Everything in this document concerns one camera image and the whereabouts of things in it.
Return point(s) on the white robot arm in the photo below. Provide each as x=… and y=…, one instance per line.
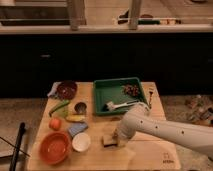
x=137, y=119

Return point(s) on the small white bowl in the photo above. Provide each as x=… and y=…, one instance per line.
x=81, y=142

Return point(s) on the orange-red plastic bowl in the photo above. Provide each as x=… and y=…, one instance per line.
x=54, y=147

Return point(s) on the green plastic tray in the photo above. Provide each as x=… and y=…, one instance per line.
x=107, y=90

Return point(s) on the dark red berry cluster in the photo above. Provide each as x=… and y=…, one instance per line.
x=131, y=90

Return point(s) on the green toy pepper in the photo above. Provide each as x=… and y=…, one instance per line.
x=58, y=106

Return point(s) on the yellow toy corn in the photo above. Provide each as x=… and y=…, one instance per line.
x=75, y=118

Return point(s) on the grey cloth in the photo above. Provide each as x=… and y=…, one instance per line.
x=53, y=91

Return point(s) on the wooden board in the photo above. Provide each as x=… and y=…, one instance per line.
x=143, y=152

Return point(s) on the orange toy fruit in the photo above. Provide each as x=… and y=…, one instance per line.
x=55, y=124

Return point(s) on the black tripod leg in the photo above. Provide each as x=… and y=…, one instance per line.
x=16, y=150

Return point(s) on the white handled brush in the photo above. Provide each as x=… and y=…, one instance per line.
x=111, y=106

